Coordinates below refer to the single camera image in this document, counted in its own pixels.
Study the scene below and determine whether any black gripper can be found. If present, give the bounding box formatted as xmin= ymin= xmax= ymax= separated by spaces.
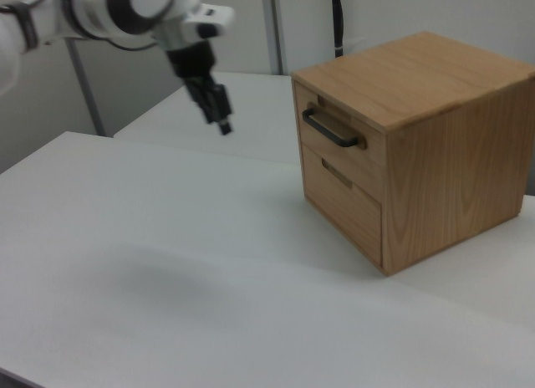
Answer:
xmin=166 ymin=43 xmax=235 ymax=137

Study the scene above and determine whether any wooden drawer with black handle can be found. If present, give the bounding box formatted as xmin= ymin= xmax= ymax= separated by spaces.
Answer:
xmin=293 ymin=80 xmax=387 ymax=171

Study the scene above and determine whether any wooden drawer cabinet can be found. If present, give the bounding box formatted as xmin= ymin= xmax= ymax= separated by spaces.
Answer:
xmin=291 ymin=31 xmax=535 ymax=277

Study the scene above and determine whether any grey partition frame post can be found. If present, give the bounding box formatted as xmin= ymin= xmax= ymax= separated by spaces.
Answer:
xmin=259 ymin=0 xmax=290 ymax=76

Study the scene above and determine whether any thin dark robot wire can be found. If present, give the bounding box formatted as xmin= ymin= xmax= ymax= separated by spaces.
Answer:
xmin=99 ymin=36 xmax=161 ymax=53

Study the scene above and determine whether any black hanging cable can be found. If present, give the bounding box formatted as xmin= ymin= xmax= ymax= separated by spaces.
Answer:
xmin=331 ymin=0 xmax=348 ymax=59

